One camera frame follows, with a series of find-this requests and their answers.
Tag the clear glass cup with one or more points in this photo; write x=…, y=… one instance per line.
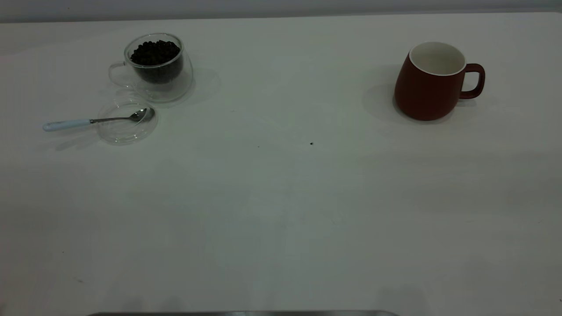
x=173, y=90

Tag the red ceramic mug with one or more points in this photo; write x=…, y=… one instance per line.
x=421, y=96

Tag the dark coffee beans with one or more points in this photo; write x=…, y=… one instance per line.
x=156, y=55

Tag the clear glass lid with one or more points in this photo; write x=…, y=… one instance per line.
x=118, y=132

